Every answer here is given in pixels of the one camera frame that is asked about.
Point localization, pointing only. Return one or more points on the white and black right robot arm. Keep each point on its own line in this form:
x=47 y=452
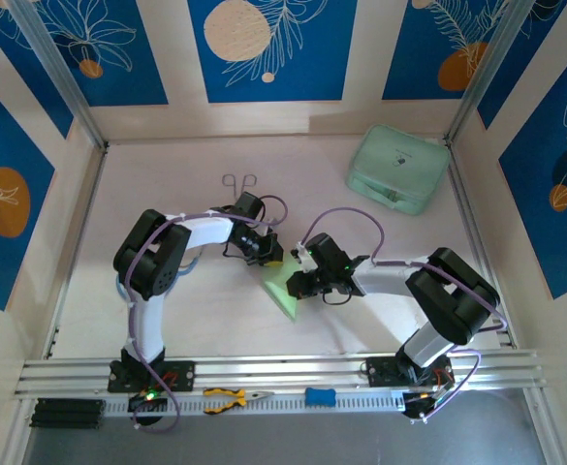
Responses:
x=385 y=281

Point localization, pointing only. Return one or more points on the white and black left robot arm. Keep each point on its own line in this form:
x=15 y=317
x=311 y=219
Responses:
x=205 y=230

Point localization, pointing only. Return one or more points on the metal scissor tongs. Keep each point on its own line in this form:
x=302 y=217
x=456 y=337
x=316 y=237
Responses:
x=232 y=188

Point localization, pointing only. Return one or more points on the yellow and black pliers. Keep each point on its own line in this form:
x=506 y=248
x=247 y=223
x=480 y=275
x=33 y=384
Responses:
x=239 y=398

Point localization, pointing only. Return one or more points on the mint green zipper pouch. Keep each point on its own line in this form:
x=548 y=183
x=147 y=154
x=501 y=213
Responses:
x=394 y=164

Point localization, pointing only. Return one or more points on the black stacked bars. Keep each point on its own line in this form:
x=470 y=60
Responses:
x=67 y=413

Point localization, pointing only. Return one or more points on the aluminium rail frame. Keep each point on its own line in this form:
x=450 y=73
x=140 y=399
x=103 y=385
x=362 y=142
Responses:
x=273 y=370

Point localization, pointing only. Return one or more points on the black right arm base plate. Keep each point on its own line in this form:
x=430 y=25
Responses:
x=380 y=373

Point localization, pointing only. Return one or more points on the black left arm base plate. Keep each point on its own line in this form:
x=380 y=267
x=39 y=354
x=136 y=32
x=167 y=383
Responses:
x=181 y=375

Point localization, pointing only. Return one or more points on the aluminium side rail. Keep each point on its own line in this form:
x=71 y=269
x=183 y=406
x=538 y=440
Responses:
x=468 y=218
x=91 y=194

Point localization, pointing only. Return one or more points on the aluminium corner post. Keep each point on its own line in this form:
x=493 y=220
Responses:
x=486 y=68
x=65 y=77

